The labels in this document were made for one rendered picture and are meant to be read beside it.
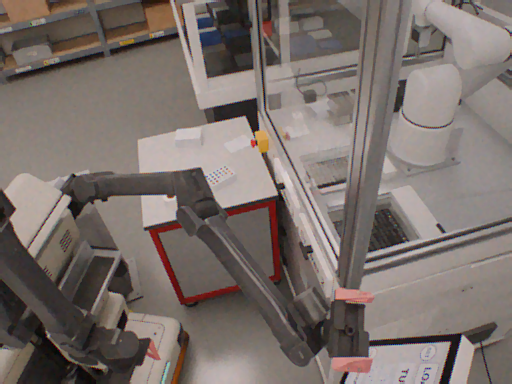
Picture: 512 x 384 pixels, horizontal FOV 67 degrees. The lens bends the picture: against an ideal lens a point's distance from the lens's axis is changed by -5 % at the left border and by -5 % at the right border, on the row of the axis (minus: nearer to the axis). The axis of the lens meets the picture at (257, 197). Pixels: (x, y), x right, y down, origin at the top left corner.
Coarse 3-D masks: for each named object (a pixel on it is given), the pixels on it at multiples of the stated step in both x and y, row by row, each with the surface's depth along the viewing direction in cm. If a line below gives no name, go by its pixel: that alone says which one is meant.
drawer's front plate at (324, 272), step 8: (304, 216) 140; (304, 224) 138; (304, 232) 139; (312, 232) 135; (312, 240) 133; (312, 256) 136; (320, 256) 128; (312, 264) 139; (320, 264) 127; (320, 272) 130; (328, 272) 124; (320, 280) 132; (328, 280) 122; (328, 288) 125; (328, 296) 129
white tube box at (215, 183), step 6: (222, 168) 181; (228, 168) 181; (210, 174) 180; (216, 174) 179; (222, 174) 179; (234, 174) 178; (210, 180) 177; (216, 180) 176; (222, 180) 176; (228, 180) 178; (234, 180) 180; (210, 186) 176; (216, 186) 175; (222, 186) 177
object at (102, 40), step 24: (72, 0) 438; (96, 0) 430; (120, 0) 421; (0, 24) 407; (24, 24) 402; (96, 24) 427; (144, 24) 481; (0, 48) 445; (72, 48) 452; (96, 48) 445; (0, 72) 422
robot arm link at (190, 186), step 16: (80, 176) 108; (112, 176) 106; (128, 176) 101; (144, 176) 98; (160, 176) 95; (176, 176) 90; (192, 176) 92; (80, 192) 110; (96, 192) 107; (112, 192) 106; (128, 192) 102; (144, 192) 99; (160, 192) 96; (176, 192) 91; (192, 192) 90; (208, 192) 94; (192, 208) 89; (208, 208) 92
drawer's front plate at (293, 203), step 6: (276, 162) 161; (276, 168) 163; (282, 168) 159; (282, 174) 156; (282, 180) 157; (288, 180) 153; (288, 186) 151; (282, 192) 163; (288, 192) 151; (288, 198) 153; (294, 198) 147; (294, 204) 145; (294, 210) 148; (300, 210) 145; (294, 216) 150; (294, 222) 152
